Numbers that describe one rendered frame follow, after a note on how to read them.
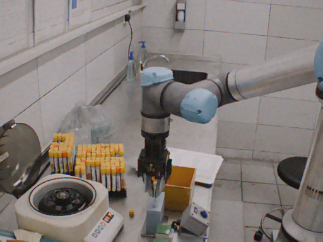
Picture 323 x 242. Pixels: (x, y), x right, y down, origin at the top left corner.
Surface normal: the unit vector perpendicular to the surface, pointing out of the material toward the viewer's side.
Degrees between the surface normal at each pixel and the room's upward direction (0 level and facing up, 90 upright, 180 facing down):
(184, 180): 90
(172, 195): 90
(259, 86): 111
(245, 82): 87
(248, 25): 90
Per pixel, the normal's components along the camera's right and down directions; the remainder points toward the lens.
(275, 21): -0.15, 0.39
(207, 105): 0.74, 0.29
